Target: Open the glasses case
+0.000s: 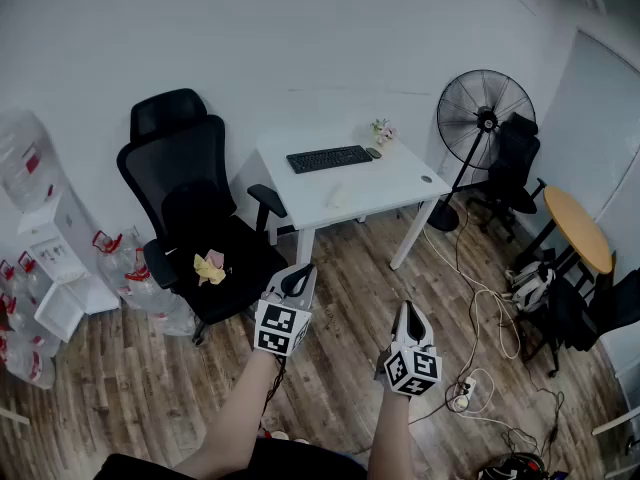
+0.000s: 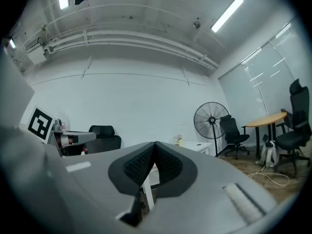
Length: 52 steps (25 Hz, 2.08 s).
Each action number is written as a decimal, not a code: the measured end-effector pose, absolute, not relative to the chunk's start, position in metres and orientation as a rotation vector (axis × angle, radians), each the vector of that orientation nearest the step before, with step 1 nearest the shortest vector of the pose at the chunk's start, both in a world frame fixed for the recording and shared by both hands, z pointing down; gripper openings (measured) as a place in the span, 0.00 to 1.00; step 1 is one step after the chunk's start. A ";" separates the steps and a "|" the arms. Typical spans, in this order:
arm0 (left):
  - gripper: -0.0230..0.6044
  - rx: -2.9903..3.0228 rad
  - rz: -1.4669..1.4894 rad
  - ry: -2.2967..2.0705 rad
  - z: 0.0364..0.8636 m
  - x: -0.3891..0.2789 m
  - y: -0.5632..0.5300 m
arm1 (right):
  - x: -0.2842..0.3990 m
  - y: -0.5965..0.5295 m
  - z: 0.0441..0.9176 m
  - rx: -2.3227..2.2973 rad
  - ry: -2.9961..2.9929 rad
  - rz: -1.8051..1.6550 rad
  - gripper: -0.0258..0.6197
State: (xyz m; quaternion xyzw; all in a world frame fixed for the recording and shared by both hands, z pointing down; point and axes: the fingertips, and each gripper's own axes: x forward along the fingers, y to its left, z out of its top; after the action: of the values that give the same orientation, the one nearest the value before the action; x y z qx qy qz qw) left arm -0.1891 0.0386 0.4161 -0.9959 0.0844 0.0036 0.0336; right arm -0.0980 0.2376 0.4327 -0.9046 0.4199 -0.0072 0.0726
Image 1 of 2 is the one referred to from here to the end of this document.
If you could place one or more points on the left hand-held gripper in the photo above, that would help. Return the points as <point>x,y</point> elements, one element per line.
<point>280,325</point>

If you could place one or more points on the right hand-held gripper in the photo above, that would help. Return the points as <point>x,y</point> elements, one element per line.
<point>412,368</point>

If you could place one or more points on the person's right forearm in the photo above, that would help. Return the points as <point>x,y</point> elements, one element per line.
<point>392,438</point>

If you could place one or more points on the person's left forearm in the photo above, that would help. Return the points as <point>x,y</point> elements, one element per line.
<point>240,408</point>

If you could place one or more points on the white power strip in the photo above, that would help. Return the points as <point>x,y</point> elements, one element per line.
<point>464,393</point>

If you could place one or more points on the pink cloth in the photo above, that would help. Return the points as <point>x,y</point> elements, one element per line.
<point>216,257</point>

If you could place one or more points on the yellow cloth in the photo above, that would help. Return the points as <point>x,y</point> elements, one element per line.
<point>206,270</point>

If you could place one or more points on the white and black device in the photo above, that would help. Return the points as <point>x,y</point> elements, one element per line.
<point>532,285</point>

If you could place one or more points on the black keyboard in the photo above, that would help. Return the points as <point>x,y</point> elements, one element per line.
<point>329,159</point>

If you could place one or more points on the white desk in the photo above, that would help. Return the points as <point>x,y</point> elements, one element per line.
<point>390,188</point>

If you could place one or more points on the grey computer mouse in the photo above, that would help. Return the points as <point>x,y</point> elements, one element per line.
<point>373,153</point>

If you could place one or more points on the person's left shoe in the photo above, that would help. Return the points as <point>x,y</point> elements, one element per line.
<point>281,435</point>

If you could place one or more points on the black mesh office chair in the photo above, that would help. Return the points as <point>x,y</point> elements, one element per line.
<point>175,158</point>

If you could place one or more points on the small pink flower pot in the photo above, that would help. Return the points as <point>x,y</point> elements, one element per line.
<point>385,133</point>

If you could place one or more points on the person's black top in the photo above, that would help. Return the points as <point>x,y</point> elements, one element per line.
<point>280,460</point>

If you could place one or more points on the round wooden table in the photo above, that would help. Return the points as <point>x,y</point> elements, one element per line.
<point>575,228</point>

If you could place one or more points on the black swivel chair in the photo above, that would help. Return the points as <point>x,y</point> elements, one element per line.
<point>515,163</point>

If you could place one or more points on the white water dispenser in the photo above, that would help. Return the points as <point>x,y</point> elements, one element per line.
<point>65,228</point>

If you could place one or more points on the clear jug with red label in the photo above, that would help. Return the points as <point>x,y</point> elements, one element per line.
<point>22,168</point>

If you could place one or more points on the black pedestal fan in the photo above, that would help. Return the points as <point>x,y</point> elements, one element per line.
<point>486,120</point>

